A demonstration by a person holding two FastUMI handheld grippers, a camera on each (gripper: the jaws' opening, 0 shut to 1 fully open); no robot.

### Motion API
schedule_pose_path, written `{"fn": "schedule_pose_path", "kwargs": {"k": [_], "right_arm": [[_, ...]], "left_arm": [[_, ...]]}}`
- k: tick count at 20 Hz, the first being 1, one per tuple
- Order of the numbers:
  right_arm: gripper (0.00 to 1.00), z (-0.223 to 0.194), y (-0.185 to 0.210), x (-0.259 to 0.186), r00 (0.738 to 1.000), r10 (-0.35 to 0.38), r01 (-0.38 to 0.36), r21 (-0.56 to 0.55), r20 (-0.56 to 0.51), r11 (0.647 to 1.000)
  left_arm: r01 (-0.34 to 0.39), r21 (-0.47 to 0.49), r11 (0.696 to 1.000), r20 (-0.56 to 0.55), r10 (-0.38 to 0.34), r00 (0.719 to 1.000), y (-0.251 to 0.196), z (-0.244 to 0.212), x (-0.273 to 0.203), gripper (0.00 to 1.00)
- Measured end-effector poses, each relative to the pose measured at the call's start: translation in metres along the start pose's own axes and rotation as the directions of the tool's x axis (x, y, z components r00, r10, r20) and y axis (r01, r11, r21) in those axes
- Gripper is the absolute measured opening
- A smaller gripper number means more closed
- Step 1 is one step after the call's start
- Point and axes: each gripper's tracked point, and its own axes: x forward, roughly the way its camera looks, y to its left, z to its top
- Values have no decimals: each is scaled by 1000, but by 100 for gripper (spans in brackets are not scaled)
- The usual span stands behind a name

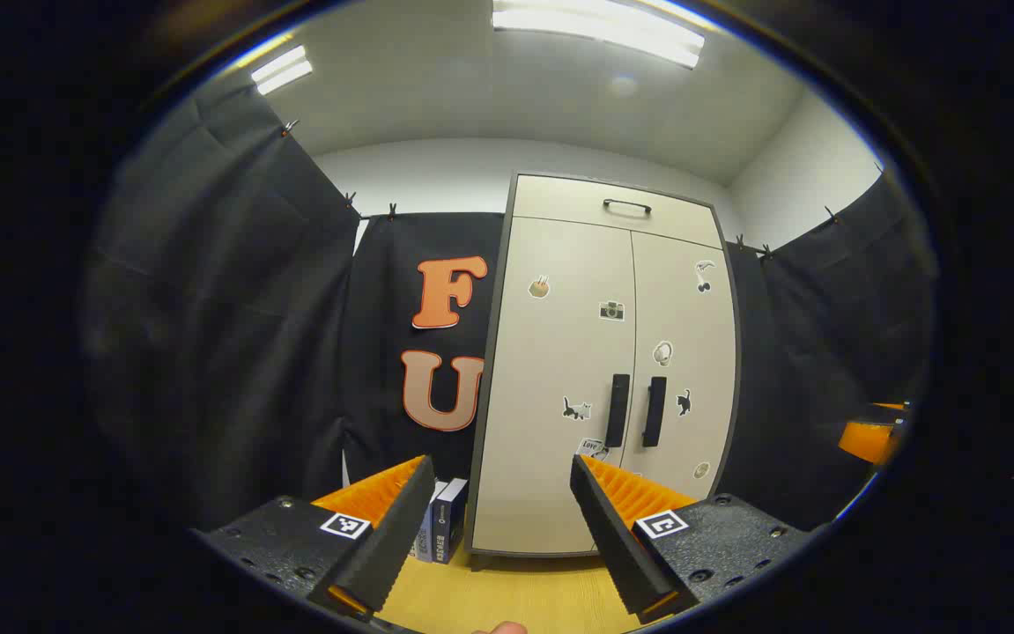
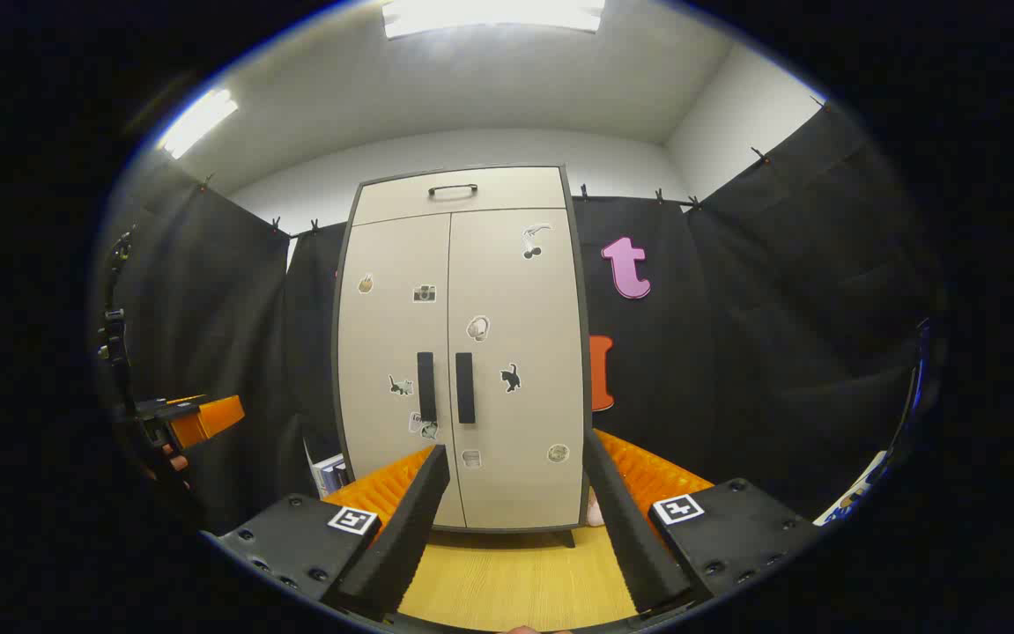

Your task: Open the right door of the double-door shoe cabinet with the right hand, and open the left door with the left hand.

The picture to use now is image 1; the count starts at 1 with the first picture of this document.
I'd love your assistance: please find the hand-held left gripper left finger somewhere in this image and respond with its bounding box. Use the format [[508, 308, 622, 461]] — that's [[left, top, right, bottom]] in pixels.
[[192, 454, 437, 622]]

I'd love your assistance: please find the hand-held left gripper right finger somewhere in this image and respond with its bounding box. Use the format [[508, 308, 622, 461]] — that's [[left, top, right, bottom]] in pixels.
[[570, 454, 812, 626]]

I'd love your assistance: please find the black door handle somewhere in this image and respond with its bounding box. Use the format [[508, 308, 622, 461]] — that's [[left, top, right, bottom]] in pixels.
[[642, 377, 668, 448], [605, 374, 631, 448]]

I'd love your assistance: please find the shoe cabinet door camera sticker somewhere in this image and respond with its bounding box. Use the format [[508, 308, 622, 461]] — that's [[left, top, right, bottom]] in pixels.
[[470, 216, 635, 556]]

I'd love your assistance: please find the beige double-door shoe cabinet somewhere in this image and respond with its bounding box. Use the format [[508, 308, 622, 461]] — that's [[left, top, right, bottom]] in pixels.
[[464, 172, 743, 560]]

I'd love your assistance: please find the shoe cabinet door headphone sticker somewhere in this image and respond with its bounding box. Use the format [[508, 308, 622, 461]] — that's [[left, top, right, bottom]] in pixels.
[[621, 231, 738, 505]]

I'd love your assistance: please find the beige cabinet drawer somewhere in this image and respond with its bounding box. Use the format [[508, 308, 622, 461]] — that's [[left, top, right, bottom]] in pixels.
[[513, 174, 723, 250]]

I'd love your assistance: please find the black backdrop cloth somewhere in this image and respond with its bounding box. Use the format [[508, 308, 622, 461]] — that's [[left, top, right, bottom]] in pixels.
[[84, 75, 939, 538]]

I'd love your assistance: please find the large ceiling light panel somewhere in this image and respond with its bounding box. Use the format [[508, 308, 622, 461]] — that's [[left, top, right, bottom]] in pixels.
[[491, 0, 707, 70]]

